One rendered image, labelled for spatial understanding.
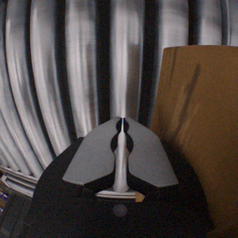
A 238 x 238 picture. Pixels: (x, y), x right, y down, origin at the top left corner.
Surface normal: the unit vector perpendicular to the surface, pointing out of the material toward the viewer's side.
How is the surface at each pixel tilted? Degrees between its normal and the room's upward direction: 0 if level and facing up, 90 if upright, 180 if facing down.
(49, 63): 44
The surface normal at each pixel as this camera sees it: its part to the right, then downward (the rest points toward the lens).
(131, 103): 0.28, 0.48
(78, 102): -0.18, 0.49
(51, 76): 0.66, 0.38
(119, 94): -0.38, 0.46
